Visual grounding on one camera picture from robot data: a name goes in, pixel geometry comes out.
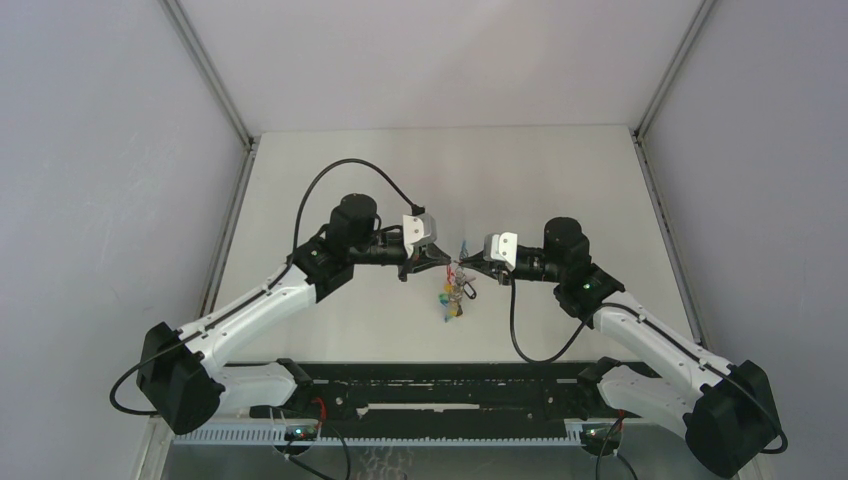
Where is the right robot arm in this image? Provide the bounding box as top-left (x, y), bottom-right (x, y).
top-left (460, 217), bottom-right (789, 479)

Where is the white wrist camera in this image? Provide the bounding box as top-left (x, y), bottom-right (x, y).
top-left (402, 213), bottom-right (437, 255)
top-left (483, 232), bottom-right (519, 270)

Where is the left black camera cable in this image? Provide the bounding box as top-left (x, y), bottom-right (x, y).
top-left (109, 158), bottom-right (427, 417)

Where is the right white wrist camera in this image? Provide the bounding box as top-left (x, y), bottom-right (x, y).
top-left (483, 232), bottom-right (519, 270)

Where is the white cable duct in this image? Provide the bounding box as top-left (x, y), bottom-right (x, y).
top-left (173, 423), bottom-right (585, 447)

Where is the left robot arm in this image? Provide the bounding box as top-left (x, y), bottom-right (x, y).
top-left (136, 194), bottom-right (450, 435)

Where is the metal key organizer ring plate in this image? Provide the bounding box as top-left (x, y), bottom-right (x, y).
top-left (439, 240), bottom-right (477, 323)

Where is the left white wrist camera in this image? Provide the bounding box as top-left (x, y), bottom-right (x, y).
top-left (402, 213), bottom-right (437, 255)

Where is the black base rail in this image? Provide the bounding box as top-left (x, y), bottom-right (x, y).
top-left (249, 362), bottom-right (619, 438)

